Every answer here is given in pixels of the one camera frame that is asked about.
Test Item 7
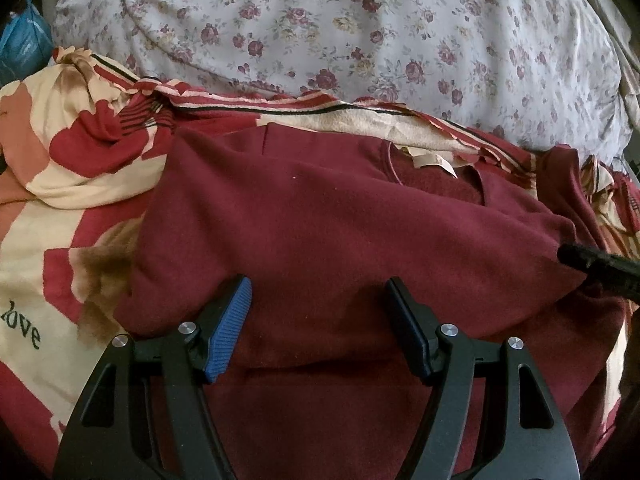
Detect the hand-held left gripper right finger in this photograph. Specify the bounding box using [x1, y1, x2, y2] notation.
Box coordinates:
[385, 276, 581, 480]

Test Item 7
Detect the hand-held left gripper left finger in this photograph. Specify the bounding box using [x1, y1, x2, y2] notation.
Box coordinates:
[52, 274, 253, 480]

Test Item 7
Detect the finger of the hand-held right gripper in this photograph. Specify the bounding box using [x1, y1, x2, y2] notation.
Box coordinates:
[557, 242, 640, 303]

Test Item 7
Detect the maroon sweater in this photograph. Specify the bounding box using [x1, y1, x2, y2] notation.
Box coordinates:
[114, 122, 631, 480]

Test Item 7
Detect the red and cream printed blanket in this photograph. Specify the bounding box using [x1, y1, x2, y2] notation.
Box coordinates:
[0, 46, 640, 466]

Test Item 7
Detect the beige cloth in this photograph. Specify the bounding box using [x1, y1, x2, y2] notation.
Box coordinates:
[582, 0, 640, 106]

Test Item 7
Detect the floral white duvet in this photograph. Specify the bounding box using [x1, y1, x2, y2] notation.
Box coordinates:
[52, 0, 636, 161]

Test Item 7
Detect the blue plastic bag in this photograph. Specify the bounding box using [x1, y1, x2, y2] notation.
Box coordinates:
[0, 0, 53, 86]

